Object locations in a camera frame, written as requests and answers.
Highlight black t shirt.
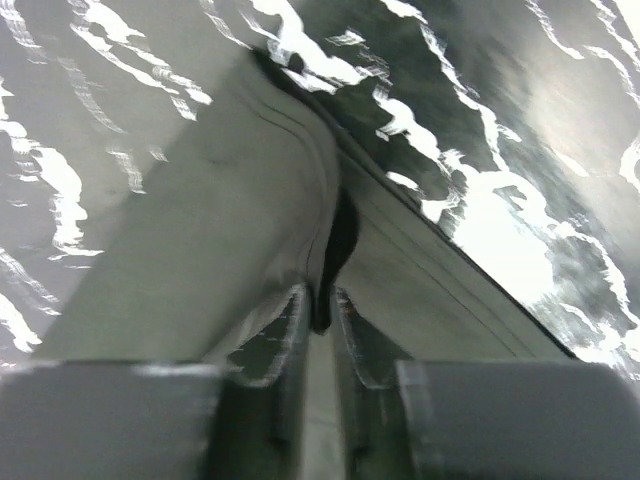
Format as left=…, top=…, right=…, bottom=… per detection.
left=29, top=47, right=579, bottom=480

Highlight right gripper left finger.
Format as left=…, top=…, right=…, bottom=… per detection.
left=1, top=287, right=310, bottom=479

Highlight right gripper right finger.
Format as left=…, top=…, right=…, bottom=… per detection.
left=332, top=288, right=639, bottom=479

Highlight black marbled table mat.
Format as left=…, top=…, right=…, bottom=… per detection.
left=1, top=1, right=639, bottom=380

